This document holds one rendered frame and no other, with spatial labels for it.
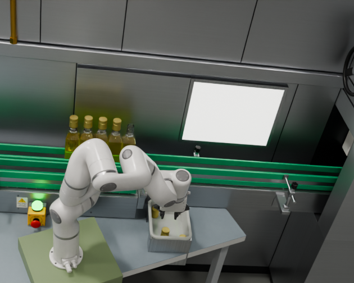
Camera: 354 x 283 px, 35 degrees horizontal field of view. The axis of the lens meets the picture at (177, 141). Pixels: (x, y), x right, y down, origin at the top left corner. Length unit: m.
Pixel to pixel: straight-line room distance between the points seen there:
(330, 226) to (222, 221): 0.48
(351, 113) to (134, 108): 0.92
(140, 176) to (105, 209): 0.69
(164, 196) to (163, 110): 0.58
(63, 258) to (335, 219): 1.18
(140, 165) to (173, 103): 0.69
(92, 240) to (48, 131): 0.56
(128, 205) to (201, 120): 0.49
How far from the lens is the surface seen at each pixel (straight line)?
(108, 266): 2.17
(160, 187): 1.90
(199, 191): 2.48
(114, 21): 2.22
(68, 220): 1.95
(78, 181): 1.78
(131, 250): 2.32
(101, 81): 2.32
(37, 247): 2.22
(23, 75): 2.37
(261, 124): 2.53
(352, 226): 2.61
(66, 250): 2.09
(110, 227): 2.39
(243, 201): 2.57
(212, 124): 2.48
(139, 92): 2.35
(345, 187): 2.45
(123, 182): 1.71
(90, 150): 1.74
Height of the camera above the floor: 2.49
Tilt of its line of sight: 37 degrees down
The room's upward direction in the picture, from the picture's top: 12 degrees clockwise
